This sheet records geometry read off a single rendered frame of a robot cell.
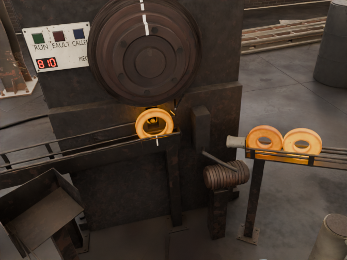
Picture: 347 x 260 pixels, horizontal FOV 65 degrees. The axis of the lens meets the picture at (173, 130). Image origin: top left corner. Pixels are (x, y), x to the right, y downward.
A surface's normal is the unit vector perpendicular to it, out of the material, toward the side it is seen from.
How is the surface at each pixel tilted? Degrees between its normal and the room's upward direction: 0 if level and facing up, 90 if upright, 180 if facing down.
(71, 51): 90
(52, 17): 90
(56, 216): 5
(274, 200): 0
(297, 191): 0
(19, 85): 90
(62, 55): 90
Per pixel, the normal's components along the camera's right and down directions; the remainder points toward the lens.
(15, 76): 0.20, 0.54
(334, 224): -0.06, -0.83
